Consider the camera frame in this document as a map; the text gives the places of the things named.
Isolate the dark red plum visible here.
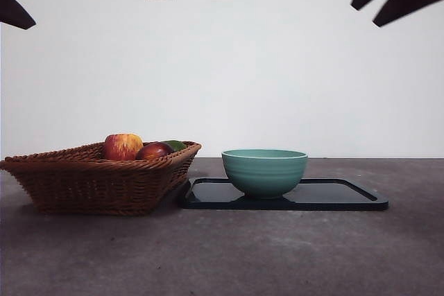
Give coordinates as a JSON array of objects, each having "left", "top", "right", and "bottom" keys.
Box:
[{"left": 135, "top": 141, "right": 174, "bottom": 161}]

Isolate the brown wicker basket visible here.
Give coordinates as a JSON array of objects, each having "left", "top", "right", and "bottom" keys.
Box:
[{"left": 0, "top": 140, "right": 202, "bottom": 216}]

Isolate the red yellow apple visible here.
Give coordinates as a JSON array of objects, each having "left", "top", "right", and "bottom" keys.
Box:
[{"left": 103, "top": 132, "right": 144, "bottom": 161}]

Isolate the dark rectangular tray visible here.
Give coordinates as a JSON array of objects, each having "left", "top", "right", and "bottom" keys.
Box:
[{"left": 182, "top": 177, "right": 389, "bottom": 211}]

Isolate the teal ribbed bowl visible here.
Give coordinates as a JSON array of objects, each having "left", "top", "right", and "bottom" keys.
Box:
[{"left": 221, "top": 149, "right": 309, "bottom": 200}]

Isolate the green fruit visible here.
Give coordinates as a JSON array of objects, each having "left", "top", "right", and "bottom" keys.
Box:
[{"left": 162, "top": 139, "right": 187, "bottom": 153}]

